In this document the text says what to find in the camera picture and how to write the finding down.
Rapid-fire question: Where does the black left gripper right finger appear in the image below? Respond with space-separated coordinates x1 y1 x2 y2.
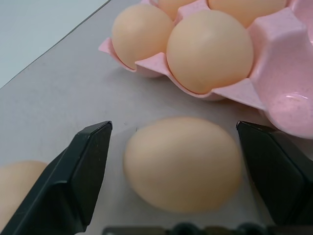
236 120 313 226

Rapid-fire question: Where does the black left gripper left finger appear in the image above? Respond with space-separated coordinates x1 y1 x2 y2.
0 120 113 235

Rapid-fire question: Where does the beige egg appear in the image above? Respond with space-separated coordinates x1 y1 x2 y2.
207 0 288 29
166 10 254 95
157 0 196 21
0 160 48 230
123 117 243 213
112 3 175 70

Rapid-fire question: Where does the pink plastic egg tray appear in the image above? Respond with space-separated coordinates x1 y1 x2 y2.
98 0 313 140

